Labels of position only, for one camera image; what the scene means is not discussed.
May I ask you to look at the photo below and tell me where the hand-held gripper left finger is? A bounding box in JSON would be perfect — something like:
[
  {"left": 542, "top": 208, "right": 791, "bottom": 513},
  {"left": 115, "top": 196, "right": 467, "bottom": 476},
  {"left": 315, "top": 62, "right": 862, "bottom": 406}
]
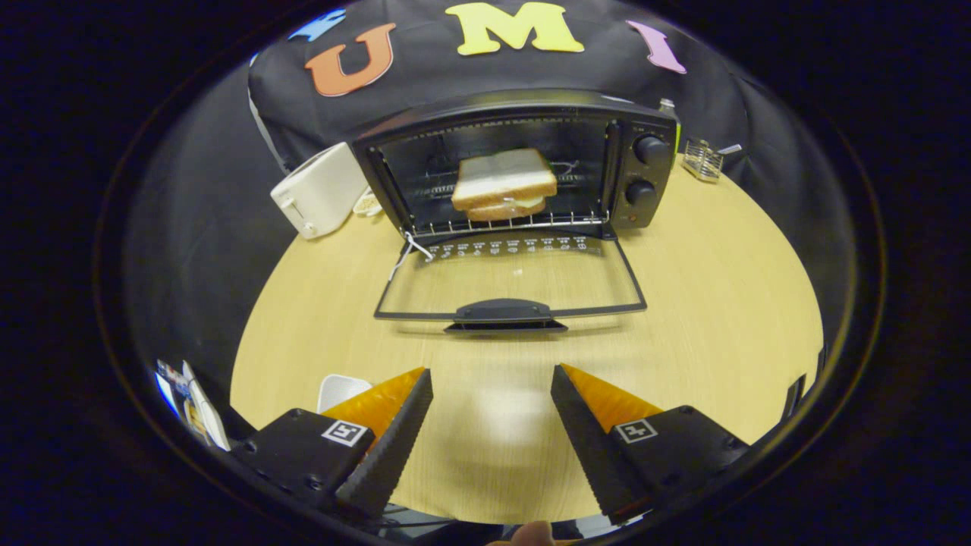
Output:
[{"left": 231, "top": 368, "right": 434, "bottom": 524}]

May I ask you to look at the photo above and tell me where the white string tie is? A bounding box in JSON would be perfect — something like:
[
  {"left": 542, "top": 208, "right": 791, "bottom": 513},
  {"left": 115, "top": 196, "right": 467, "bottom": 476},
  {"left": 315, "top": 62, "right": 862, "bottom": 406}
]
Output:
[{"left": 388, "top": 231, "right": 435, "bottom": 283}]

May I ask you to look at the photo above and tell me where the black toaster oven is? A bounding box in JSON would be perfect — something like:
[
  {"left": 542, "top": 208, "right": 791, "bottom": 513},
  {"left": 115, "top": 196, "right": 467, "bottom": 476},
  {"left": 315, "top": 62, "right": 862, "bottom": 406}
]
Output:
[{"left": 351, "top": 89, "right": 678, "bottom": 334}]

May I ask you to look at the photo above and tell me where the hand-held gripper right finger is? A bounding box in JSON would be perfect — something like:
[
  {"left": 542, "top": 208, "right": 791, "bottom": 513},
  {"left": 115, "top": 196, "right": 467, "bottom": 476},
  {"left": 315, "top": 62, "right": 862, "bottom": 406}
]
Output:
[{"left": 551, "top": 363, "right": 750, "bottom": 526}]

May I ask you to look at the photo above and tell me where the blue printed booklet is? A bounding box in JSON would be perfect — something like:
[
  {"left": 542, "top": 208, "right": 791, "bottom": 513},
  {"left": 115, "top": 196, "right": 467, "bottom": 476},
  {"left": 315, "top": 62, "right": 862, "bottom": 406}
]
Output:
[{"left": 154, "top": 359, "right": 194, "bottom": 414}]

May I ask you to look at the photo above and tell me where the wire mesh holder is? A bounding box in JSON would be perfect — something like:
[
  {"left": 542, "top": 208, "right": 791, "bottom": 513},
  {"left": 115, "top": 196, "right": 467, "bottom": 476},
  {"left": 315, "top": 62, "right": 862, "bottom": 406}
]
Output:
[{"left": 681, "top": 138, "right": 743, "bottom": 184}]

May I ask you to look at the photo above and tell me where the clear bottle with green label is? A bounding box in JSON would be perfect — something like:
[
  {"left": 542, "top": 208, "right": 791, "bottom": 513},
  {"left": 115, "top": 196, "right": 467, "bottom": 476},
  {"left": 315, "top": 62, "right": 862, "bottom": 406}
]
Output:
[{"left": 657, "top": 98, "right": 682, "bottom": 149}]

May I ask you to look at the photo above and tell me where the white plastic bin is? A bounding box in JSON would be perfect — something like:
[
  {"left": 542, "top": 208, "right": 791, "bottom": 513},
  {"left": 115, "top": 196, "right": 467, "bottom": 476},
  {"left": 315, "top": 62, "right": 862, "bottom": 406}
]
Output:
[{"left": 181, "top": 361, "right": 231, "bottom": 453}]

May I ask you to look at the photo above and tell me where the toasted bread sandwich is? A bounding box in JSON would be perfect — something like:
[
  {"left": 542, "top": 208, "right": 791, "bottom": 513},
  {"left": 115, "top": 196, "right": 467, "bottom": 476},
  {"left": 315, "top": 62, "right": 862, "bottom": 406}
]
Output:
[{"left": 451, "top": 148, "right": 558, "bottom": 222}]

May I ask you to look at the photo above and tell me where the small white rectangular tray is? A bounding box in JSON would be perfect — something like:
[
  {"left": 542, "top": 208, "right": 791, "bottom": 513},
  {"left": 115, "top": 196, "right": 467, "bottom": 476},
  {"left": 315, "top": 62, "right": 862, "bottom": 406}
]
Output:
[{"left": 316, "top": 374, "right": 374, "bottom": 414}]

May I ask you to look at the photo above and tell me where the white pop-up toaster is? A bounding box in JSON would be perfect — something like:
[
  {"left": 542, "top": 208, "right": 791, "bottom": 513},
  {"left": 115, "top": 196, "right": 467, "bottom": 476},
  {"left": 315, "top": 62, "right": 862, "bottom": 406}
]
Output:
[{"left": 271, "top": 142, "right": 372, "bottom": 240}]

